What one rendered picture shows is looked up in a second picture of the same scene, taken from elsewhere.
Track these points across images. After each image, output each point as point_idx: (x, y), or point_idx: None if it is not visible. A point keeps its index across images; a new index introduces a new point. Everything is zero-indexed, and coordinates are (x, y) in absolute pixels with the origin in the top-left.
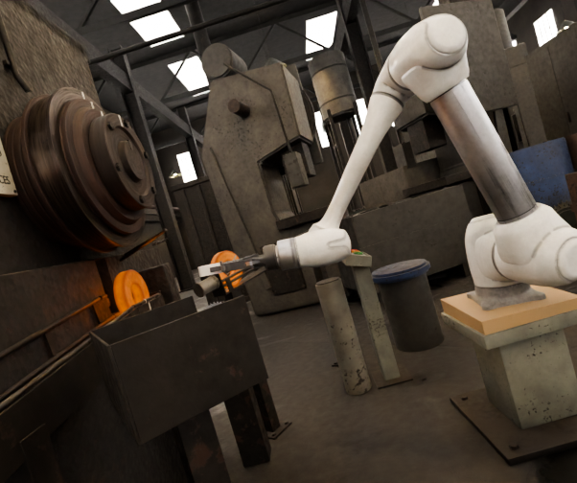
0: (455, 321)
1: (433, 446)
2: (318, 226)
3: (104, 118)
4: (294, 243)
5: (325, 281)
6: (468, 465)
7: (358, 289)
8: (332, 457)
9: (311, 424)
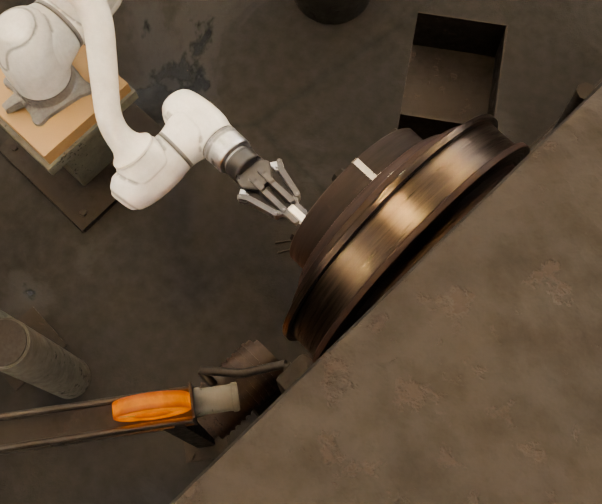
0: (84, 137)
1: (171, 214)
2: (150, 140)
3: (398, 131)
4: (229, 126)
5: (8, 343)
6: (188, 174)
7: None
8: (226, 307)
9: (175, 385)
